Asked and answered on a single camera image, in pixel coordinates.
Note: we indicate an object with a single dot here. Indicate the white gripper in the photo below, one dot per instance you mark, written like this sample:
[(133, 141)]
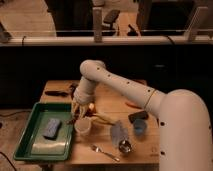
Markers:
[(83, 94)]

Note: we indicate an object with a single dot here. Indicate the white paper cup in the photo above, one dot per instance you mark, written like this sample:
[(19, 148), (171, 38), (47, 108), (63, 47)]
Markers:
[(83, 126)]

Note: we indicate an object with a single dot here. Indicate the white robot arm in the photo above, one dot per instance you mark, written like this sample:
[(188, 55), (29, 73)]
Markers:
[(185, 132)]

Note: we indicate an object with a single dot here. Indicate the blue plastic cup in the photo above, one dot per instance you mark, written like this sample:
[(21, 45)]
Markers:
[(139, 127)]

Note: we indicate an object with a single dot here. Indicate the blue sponge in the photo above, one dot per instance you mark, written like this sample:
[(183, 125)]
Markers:
[(51, 129)]

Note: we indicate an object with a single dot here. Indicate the green plastic tray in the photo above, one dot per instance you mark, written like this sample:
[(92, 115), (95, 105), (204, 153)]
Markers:
[(40, 115)]

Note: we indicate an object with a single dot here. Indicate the silver fork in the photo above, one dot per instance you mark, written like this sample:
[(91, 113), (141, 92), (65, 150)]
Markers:
[(97, 149)]

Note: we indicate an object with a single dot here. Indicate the white cloth in tray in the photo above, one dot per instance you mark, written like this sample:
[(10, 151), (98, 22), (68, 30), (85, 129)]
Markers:
[(48, 147)]

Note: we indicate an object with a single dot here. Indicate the black rectangular block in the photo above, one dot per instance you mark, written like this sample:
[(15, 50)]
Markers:
[(138, 115)]

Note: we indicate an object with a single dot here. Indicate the black handled tool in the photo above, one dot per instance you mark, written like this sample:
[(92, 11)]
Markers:
[(56, 93)]

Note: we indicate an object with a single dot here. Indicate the white rail bar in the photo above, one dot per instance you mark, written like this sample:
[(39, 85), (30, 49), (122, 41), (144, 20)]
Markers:
[(106, 41)]

